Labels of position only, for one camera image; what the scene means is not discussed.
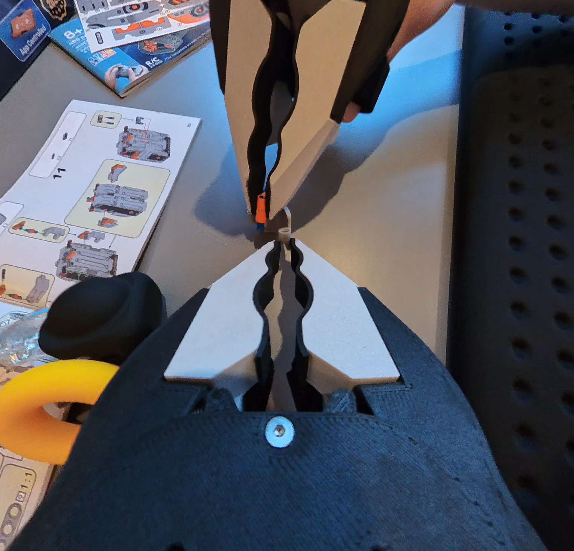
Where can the blue robot kit box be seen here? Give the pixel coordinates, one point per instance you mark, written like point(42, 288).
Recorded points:
point(27, 35)

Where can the person's right hand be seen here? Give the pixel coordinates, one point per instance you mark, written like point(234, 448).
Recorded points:
point(426, 8)

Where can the orange connector brick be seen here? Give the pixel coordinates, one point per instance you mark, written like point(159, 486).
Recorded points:
point(261, 208)

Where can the open instruction booklet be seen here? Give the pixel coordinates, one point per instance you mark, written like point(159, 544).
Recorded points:
point(134, 134)

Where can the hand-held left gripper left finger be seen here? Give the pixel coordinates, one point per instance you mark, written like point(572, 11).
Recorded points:
point(215, 335)

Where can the grey desk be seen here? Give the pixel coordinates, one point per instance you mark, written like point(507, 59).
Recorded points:
point(381, 201)

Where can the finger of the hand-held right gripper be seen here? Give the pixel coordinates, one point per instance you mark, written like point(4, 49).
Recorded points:
point(323, 66)
point(240, 89)

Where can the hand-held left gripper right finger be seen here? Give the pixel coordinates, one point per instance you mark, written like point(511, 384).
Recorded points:
point(349, 335)

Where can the sticker sheet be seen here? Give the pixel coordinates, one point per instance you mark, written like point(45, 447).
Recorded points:
point(134, 4)

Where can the grey panel brick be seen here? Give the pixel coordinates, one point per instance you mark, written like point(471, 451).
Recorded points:
point(283, 235)

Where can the black perforated office chair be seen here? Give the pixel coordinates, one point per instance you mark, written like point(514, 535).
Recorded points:
point(515, 246)

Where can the blue covered booklet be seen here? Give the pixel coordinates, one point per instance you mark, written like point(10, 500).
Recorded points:
point(134, 73)

